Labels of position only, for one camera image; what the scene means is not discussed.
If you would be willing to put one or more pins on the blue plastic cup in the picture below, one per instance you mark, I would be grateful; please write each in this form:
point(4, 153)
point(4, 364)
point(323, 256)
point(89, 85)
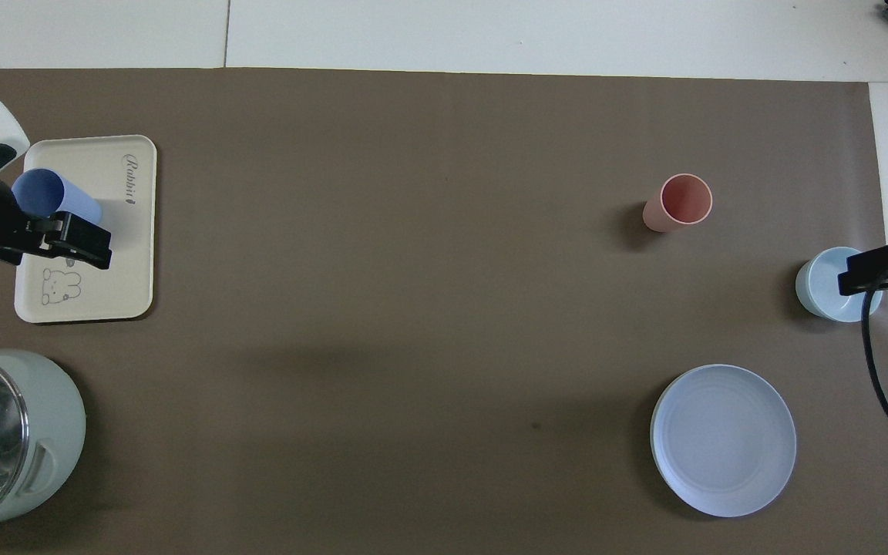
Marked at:
point(43, 193)

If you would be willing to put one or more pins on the cream rabbit print tray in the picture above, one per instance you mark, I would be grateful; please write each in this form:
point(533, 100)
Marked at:
point(120, 270)

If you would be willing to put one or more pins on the brown table mat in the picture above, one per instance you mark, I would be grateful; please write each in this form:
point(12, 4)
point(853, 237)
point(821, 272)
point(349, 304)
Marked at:
point(413, 270)

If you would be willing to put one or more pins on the light blue bowl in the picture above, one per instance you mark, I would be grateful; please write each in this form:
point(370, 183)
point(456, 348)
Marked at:
point(818, 289)

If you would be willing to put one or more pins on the pink plastic cup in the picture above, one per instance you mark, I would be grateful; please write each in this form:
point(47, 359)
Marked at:
point(683, 199)

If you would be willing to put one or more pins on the light blue plate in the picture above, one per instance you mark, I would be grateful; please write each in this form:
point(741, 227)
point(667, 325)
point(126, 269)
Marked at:
point(724, 439)

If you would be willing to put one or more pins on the pale green cooking pot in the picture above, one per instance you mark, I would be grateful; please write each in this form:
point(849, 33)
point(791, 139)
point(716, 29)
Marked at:
point(58, 432)

